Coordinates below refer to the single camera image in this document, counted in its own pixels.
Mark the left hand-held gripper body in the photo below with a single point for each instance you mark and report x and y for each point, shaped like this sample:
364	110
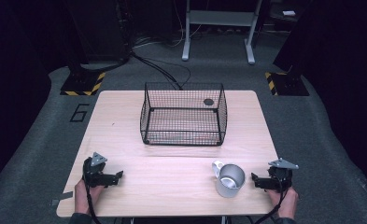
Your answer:
94	174

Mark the black equipment cabinet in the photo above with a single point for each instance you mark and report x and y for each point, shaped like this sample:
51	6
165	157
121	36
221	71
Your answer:
100	28

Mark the dark round disc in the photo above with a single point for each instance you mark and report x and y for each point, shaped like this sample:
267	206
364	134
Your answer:
208	101

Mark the grey tape strip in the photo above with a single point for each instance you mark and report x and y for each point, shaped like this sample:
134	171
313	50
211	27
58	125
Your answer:
64	196

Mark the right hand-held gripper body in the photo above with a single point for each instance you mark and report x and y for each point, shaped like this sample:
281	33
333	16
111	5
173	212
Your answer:
280	175

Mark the small white box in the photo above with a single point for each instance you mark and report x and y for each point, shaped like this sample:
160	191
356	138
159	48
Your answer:
289	13

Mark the person's left hand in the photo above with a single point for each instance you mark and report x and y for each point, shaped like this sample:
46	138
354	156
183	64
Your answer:
84	196

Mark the white metal desk frame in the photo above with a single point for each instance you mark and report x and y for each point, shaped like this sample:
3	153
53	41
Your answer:
220	18

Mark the black striped stand base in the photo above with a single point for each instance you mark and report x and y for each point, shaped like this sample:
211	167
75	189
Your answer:
83	82
288	84

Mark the person's right hand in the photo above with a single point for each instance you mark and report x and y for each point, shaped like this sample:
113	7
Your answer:
284	203

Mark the white cup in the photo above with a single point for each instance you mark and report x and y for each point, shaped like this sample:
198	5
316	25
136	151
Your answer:
230	180

